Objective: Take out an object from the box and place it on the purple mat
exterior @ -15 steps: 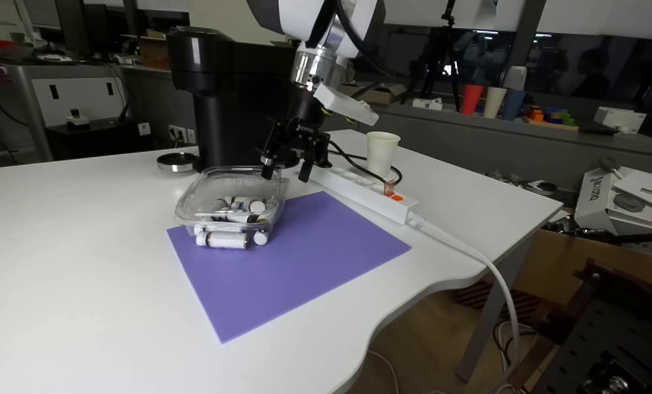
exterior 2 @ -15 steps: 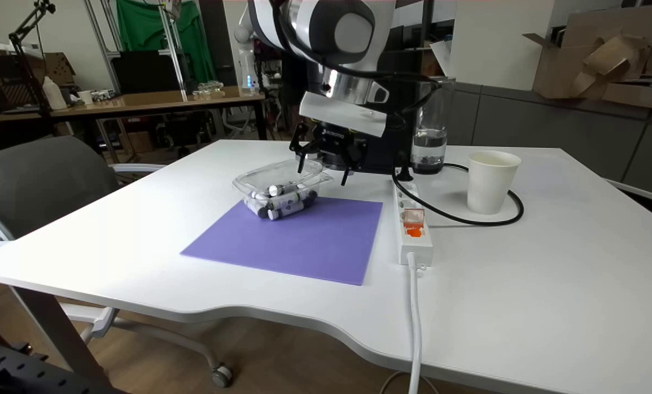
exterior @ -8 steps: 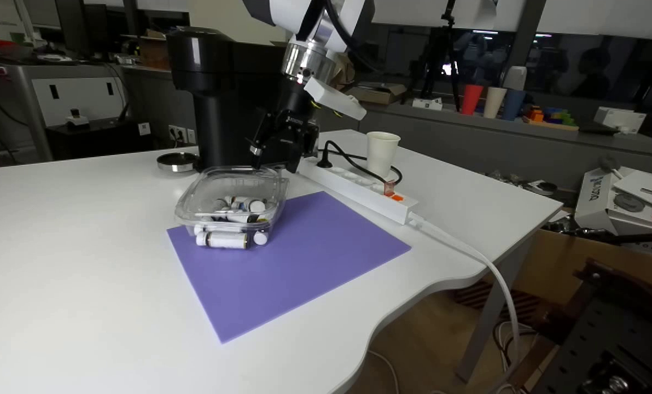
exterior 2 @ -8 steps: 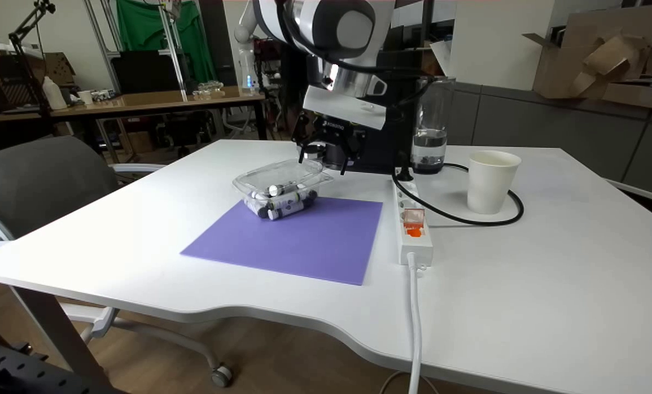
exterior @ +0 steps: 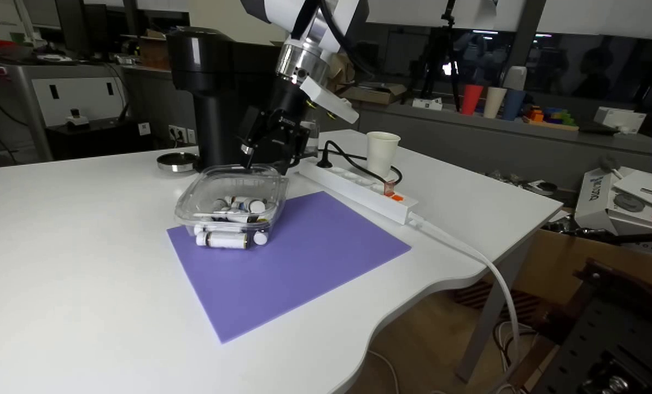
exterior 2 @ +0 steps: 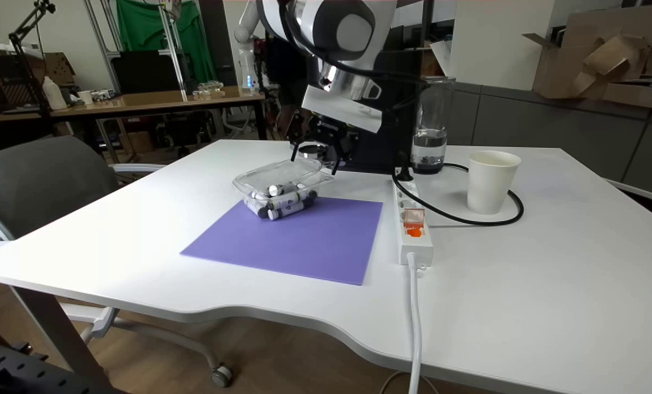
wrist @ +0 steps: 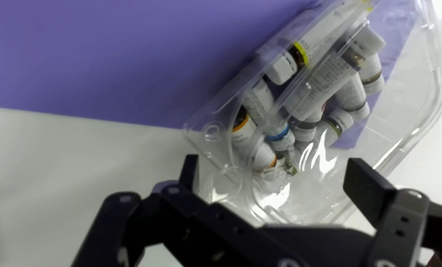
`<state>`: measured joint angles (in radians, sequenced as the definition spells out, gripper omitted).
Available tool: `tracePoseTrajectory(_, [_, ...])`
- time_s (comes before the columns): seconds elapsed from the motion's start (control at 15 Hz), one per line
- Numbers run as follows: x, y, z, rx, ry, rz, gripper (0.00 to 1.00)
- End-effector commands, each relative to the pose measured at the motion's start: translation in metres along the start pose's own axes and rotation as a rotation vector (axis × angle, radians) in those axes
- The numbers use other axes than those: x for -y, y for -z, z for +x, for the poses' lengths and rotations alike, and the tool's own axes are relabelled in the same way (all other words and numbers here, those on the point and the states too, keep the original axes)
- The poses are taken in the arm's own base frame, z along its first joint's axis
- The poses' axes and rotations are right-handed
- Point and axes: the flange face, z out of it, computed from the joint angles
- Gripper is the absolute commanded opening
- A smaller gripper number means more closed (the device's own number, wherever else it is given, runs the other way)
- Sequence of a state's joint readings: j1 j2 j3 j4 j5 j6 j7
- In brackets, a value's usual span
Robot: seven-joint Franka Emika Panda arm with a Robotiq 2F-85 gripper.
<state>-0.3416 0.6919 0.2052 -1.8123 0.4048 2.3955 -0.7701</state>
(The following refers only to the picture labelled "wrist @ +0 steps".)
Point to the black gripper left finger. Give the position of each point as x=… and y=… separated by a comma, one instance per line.
x=201, y=227

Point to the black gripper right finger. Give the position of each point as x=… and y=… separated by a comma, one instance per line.
x=394, y=216

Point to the white tube printed label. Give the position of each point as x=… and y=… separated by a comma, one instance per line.
x=330, y=74

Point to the purple mat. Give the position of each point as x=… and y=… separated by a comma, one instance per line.
x=108, y=53

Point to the white tube orange band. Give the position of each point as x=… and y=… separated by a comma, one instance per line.
x=249, y=135

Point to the clear plastic bag with items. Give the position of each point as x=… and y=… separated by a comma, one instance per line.
x=404, y=113

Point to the white tube green band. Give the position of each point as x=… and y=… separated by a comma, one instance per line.
x=338, y=126

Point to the white tube blue band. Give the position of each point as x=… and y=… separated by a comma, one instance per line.
x=278, y=133

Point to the white tube brown band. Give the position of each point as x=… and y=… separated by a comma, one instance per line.
x=372, y=74
x=355, y=98

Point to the white tube grey band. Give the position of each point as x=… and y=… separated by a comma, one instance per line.
x=306, y=127

